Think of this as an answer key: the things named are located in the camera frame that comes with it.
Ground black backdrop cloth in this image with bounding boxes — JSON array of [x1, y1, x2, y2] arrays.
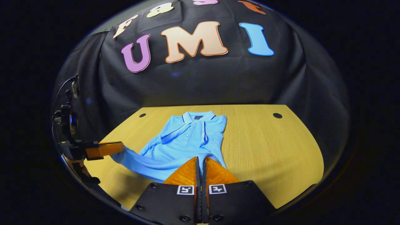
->
[[52, 0, 350, 175]]

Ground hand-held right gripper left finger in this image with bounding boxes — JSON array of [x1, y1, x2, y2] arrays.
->
[[130, 156, 200, 225]]

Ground light blue T-shirt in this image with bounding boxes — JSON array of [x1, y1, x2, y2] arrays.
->
[[111, 110, 228, 183]]

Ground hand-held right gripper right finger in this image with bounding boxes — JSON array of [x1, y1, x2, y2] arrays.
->
[[202, 156, 277, 225]]

